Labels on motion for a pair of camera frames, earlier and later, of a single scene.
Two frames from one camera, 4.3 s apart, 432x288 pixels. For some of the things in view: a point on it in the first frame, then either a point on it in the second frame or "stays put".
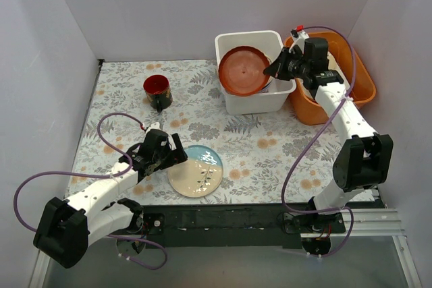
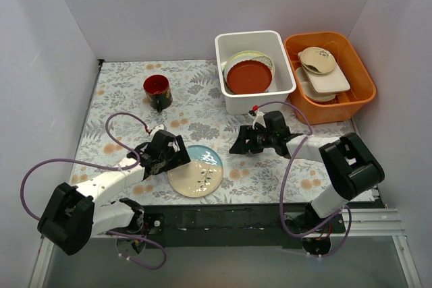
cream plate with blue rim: [198, 175] stays put
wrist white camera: [299, 38] → [259, 118]
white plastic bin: [274, 98] stays put
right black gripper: [283, 65] → [250, 140]
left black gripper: [176, 150] stays put
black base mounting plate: [234, 226] stays put
